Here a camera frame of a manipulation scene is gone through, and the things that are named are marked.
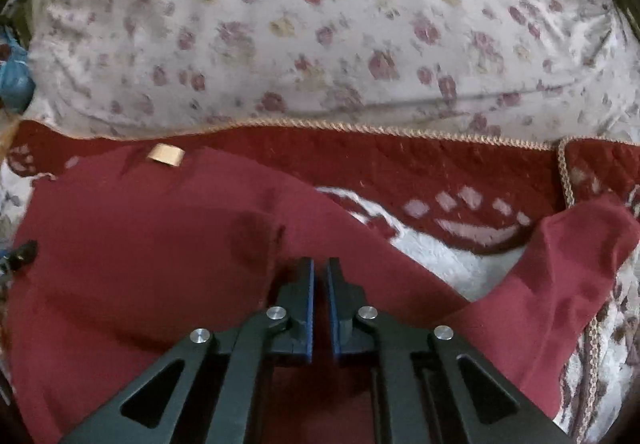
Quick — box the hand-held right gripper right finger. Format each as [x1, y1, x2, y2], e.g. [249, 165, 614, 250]
[326, 257, 577, 444]

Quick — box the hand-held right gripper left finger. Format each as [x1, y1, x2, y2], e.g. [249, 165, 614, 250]
[59, 257, 316, 444]

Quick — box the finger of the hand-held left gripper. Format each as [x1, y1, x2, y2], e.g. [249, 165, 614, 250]
[0, 240, 39, 276]

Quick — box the red pillow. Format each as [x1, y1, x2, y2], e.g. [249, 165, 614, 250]
[7, 143, 640, 444]

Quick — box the blue cloth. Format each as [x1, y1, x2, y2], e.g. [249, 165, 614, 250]
[0, 24, 37, 115]

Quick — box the red and white plush blanket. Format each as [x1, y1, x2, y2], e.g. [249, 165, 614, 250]
[0, 117, 640, 444]

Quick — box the floral duvet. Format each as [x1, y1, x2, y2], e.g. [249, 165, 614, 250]
[27, 0, 640, 146]

